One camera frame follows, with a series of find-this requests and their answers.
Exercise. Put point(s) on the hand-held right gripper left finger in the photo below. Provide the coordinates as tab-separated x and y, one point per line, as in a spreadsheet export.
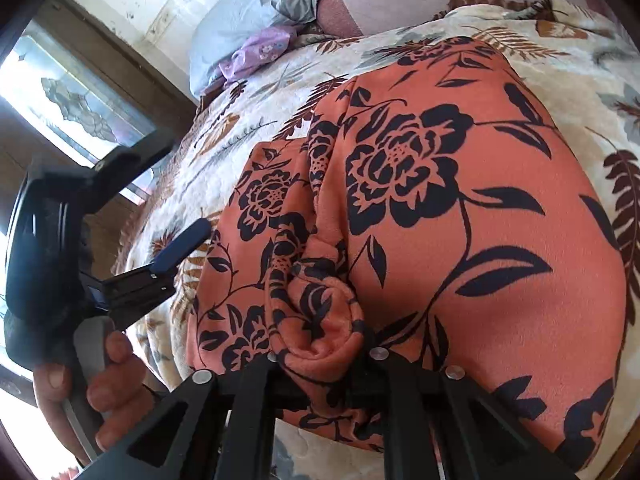
255	395

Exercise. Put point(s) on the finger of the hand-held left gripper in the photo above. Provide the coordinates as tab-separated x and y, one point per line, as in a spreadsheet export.
180	245
135	160

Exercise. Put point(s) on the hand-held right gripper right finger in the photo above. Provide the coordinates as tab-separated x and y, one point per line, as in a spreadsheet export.
395	390

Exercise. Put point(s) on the orange floral garment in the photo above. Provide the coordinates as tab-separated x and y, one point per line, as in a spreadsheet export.
475	240

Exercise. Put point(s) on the person's left hand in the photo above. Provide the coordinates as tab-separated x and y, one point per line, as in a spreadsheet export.
120	395

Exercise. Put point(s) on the leaf print blanket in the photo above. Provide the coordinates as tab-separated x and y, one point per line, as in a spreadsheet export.
260	105

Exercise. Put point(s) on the light blue pillow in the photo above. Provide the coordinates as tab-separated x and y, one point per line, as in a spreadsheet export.
225	35

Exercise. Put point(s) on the lilac patterned cloth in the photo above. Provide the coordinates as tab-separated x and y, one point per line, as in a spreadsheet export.
260	50

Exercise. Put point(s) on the window with wooden frame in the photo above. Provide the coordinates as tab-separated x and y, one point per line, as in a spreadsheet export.
60	90

